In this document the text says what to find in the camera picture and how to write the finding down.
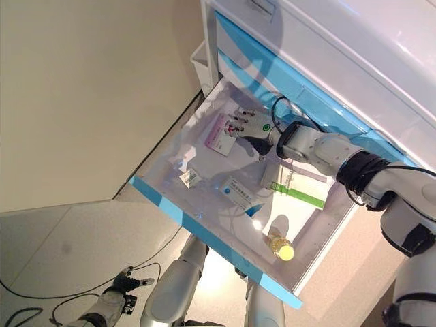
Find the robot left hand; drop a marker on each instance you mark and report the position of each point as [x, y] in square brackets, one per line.
[124, 282]

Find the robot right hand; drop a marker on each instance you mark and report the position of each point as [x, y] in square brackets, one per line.
[255, 124]

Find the pink white medicine box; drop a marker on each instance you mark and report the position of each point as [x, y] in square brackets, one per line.
[218, 139]

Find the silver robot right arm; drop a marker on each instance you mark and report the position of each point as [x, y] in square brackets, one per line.
[327, 146]

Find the blue white medicine box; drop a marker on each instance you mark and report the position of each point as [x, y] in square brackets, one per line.
[238, 194]

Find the white green medicine box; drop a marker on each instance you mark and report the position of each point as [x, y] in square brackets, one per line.
[299, 189]

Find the yellow capped medicine bottle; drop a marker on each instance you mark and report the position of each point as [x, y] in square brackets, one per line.
[285, 252]

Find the silver robot left leg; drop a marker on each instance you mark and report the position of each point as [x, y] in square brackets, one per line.
[173, 289]

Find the silver robot leg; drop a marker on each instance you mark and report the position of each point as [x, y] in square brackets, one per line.
[173, 289]
[265, 306]

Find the small white side bin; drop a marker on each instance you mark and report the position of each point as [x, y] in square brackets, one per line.
[201, 68]

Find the small white barcode box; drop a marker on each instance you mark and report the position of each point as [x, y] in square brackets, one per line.
[189, 178]

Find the white medical trolley cart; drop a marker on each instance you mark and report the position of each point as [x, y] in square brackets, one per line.
[340, 51]

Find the cart label sticker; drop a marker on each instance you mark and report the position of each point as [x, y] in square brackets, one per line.
[260, 7]

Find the silver robot right leg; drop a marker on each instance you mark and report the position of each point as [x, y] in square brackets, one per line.
[265, 306]

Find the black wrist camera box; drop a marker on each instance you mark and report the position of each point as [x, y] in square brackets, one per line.
[129, 304]

